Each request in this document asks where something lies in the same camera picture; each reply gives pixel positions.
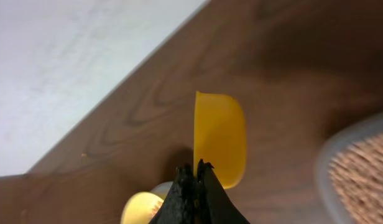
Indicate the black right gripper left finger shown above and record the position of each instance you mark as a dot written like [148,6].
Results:
[179,204]

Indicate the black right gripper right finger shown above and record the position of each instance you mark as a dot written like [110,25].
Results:
[215,207]

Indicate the pale yellow bowl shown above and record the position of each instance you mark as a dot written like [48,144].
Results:
[141,208]

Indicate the yellow measuring scoop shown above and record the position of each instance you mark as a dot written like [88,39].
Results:
[220,137]

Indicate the white digital kitchen scale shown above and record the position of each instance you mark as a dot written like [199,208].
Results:
[162,189]

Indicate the soybeans pile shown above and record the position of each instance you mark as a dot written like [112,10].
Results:
[357,176]

